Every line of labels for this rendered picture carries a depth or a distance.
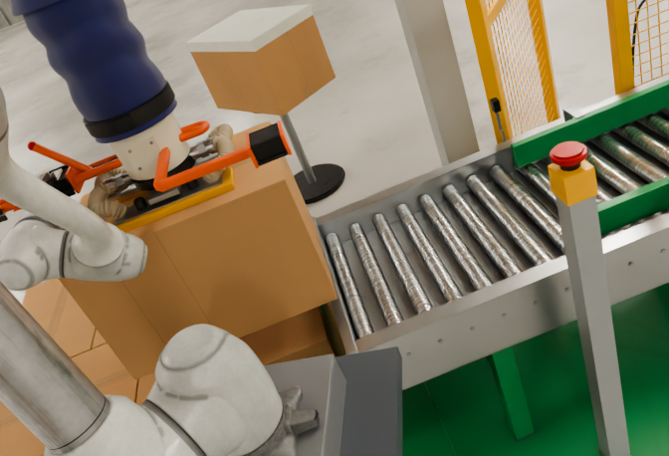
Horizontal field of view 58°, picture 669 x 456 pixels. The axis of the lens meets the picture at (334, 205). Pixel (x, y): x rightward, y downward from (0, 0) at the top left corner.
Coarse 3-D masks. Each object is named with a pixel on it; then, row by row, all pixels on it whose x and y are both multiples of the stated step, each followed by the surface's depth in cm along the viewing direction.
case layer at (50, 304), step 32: (32, 288) 256; (64, 288) 247; (64, 320) 227; (288, 320) 184; (320, 320) 179; (96, 352) 203; (256, 352) 176; (288, 352) 172; (320, 352) 173; (96, 384) 189; (128, 384) 184; (0, 416) 193; (0, 448) 180; (32, 448) 176
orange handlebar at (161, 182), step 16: (192, 128) 152; (208, 128) 153; (112, 160) 153; (160, 160) 142; (224, 160) 131; (240, 160) 131; (80, 176) 152; (160, 176) 134; (176, 176) 131; (192, 176) 131; (0, 208) 153; (16, 208) 154
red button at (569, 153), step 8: (560, 144) 121; (568, 144) 120; (576, 144) 119; (552, 152) 121; (560, 152) 119; (568, 152) 118; (576, 152) 117; (584, 152) 117; (552, 160) 120; (560, 160) 118; (568, 160) 117; (576, 160) 117; (560, 168) 122; (568, 168) 120; (576, 168) 120
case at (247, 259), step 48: (240, 144) 170; (144, 192) 165; (240, 192) 146; (288, 192) 146; (144, 240) 145; (192, 240) 147; (240, 240) 150; (288, 240) 153; (96, 288) 149; (144, 288) 151; (192, 288) 154; (240, 288) 157; (288, 288) 160; (144, 336) 158; (240, 336) 164
